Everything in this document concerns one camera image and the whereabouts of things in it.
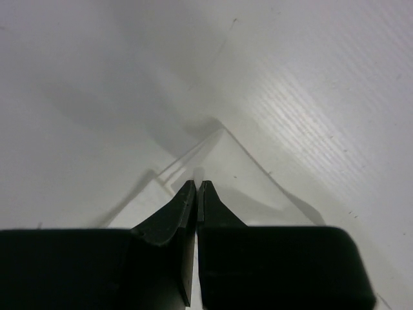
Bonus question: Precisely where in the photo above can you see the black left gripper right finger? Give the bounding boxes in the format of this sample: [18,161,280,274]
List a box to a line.
[197,180,247,307]

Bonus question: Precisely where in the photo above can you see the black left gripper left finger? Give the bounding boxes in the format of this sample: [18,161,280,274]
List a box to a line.
[130,180,197,307]

